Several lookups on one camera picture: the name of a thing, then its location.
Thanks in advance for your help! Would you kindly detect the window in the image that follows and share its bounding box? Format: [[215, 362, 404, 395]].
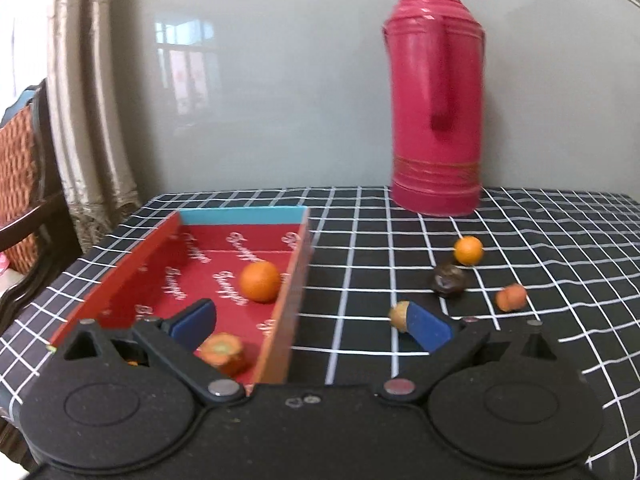
[[0, 0, 56, 106]]

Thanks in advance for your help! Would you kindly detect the tan longan fruit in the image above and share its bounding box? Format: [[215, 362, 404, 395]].
[[389, 301, 413, 333]]

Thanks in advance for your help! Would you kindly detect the small orange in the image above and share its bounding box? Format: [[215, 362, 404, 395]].
[[453, 236, 485, 267]]

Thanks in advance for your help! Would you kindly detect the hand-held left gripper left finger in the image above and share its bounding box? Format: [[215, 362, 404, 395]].
[[50, 297, 248, 406]]

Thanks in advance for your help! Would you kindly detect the colourful cardboard box red inside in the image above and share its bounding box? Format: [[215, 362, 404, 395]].
[[50, 206, 313, 386]]

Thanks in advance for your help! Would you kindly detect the red thermos flask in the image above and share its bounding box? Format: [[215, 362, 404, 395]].
[[382, 0, 487, 218]]

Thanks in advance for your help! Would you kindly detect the dark wooden chair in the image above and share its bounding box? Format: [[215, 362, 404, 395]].
[[0, 77, 83, 326]]

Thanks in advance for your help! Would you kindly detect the black white grid tablecloth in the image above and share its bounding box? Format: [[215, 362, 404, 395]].
[[0, 186, 640, 480]]

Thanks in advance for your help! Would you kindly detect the woven orange chair cushion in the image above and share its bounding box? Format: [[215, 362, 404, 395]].
[[0, 110, 41, 273]]

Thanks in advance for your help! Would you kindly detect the dark wrinkled fruit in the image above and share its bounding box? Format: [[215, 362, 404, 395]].
[[431, 263, 468, 298]]

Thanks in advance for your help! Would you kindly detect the greenish orange carrot piece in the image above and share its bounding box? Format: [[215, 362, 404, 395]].
[[197, 333, 247, 377]]

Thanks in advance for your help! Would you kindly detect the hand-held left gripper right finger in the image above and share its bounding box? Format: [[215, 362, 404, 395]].
[[372, 301, 563, 406]]

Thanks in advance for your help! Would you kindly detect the beige curtain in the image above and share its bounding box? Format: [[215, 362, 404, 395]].
[[47, 0, 143, 241]]

